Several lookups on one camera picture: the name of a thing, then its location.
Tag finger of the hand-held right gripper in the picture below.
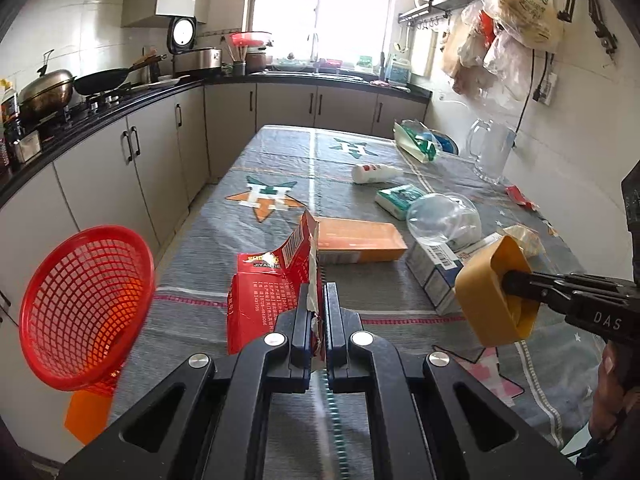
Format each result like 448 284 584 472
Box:
502 270 632 309

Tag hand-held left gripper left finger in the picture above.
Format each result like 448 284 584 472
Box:
57 280 326 480

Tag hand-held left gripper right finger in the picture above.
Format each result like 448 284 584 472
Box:
322 282 583 480

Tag yellow cardboard ring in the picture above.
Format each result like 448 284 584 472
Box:
454 235 542 347

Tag torn red carton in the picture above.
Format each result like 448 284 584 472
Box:
226 209 326 361

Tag orange cardboard box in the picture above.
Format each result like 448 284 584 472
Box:
315 216 409 264

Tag red plastic mesh basket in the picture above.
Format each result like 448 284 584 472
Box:
19 226 157 393

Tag person's right hand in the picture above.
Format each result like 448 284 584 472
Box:
589 342 640 453

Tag crinkled clear wrapper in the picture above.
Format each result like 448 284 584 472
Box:
501 224 547 257

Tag red snack wrapper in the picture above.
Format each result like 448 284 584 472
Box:
505 185 542 210

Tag blue and white box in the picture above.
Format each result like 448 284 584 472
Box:
404 232 505 317

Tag clear plastic bowl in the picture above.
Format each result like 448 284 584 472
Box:
406 192 482 249

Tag green tissue pack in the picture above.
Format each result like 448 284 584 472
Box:
375 183 427 220

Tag grey star print tablecloth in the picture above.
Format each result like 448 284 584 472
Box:
107 125 608 480

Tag clear glass pitcher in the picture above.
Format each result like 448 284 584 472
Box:
466 118 517 185

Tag white plastic bottle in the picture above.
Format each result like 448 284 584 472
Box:
351 162 404 185

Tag blue bowl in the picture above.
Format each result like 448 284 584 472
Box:
427 129 460 156

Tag green and white plastic bag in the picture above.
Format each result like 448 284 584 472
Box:
393 119 444 164

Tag grey base cabinets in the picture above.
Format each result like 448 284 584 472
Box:
0 82 431 341

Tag orange plastic stool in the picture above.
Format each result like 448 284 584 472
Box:
65 389 112 445

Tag brown ceramic pot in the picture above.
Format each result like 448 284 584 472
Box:
245 47 269 74

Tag metal faucet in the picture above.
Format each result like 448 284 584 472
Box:
306 32 322 77

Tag black kitchen countertop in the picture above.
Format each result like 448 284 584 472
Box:
0 71 434 202

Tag hanging plastic bags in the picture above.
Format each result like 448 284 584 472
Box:
440 0 567 102

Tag stainless electric cooker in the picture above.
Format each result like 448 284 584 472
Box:
173 47 223 78

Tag red plastic colander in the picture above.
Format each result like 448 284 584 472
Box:
228 31 274 52

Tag gas stove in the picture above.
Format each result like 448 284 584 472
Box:
30 85 147 128

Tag window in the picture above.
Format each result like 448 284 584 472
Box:
249 0 397 70

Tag black wok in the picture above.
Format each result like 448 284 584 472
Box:
73 54 169 97

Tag steel seasoning box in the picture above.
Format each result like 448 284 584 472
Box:
12 130 44 164

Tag steel pot with lid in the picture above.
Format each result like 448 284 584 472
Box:
18 50 77 117

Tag metal wall rack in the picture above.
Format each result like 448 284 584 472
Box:
397 0 482 31

